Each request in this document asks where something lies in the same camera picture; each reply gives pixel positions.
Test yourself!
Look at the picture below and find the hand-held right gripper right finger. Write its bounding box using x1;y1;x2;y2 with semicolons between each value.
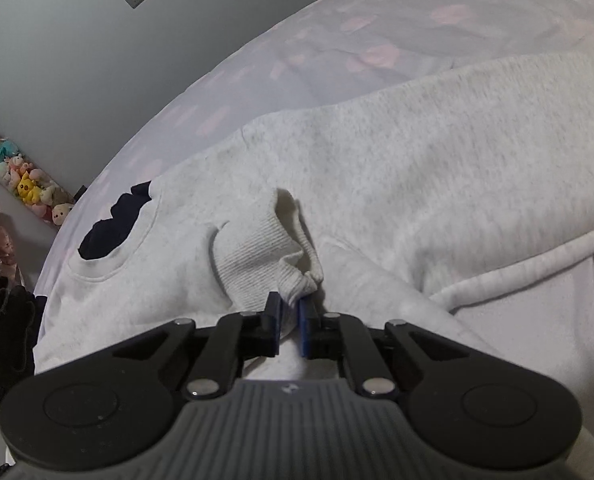
298;297;470;401

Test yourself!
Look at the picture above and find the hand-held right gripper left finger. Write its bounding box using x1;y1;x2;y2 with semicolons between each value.
112;292;282;401

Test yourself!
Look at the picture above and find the white printed sweatshirt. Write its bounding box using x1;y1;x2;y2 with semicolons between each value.
33;52;594;382

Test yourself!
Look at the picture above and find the stack of black clothes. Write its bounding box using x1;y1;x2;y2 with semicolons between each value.
0;275;38;409

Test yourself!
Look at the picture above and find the black inner garment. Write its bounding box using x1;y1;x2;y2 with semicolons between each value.
79;181;153;261

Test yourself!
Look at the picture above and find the tube of plush toys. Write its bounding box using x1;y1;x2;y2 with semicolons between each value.
0;132;76;230

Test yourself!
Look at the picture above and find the polka-dot bed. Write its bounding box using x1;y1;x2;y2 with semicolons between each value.
33;0;594;466

